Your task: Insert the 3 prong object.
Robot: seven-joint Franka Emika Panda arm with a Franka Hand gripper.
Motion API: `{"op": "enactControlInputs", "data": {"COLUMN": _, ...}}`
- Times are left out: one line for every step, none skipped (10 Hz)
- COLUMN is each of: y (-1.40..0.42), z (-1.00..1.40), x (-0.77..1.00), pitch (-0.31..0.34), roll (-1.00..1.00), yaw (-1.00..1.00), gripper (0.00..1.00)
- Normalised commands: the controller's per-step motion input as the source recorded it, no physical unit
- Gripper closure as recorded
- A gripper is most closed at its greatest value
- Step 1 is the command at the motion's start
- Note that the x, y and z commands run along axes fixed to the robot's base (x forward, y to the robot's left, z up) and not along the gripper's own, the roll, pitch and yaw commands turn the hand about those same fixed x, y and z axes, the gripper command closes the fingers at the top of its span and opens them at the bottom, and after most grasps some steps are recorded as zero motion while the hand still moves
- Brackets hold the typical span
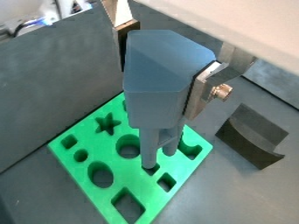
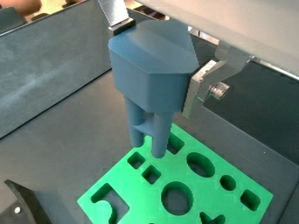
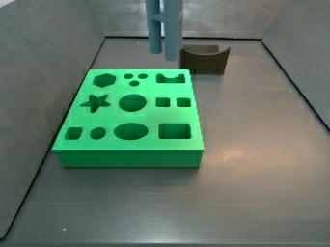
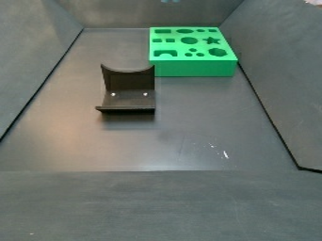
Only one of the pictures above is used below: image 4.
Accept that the black curved holder stand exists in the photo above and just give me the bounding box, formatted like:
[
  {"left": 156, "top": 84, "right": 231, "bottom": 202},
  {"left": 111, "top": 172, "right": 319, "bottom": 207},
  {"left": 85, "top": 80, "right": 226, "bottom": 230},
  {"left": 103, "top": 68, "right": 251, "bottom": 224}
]
[{"left": 96, "top": 65, "right": 156, "bottom": 113}]

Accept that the green shape sorter block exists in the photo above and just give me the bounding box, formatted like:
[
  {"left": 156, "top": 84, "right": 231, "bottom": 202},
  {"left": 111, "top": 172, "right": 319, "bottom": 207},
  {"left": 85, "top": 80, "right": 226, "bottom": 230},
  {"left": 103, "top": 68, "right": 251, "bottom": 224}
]
[{"left": 148, "top": 26, "right": 238, "bottom": 77}]

